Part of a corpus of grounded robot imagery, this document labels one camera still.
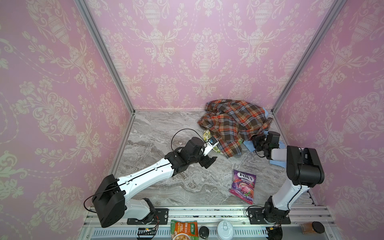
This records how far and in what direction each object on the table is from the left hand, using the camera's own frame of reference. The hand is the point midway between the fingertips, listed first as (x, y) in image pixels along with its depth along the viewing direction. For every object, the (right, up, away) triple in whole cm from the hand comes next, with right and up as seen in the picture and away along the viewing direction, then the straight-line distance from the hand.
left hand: (211, 151), depth 77 cm
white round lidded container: (+5, -33, -11) cm, 35 cm away
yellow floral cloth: (-1, +6, +27) cm, 27 cm away
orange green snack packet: (-14, -35, -8) cm, 38 cm away
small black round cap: (-5, -31, -15) cm, 34 cm away
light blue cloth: (+28, +1, +21) cm, 35 cm away
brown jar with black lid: (+43, -30, -13) cm, 54 cm away
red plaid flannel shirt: (+16, +16, +26) cm, 35 cm away
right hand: (+30, +7, +23) cm, 38 cm away
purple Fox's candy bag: (+18, -19, +4) cm, 26 cm away
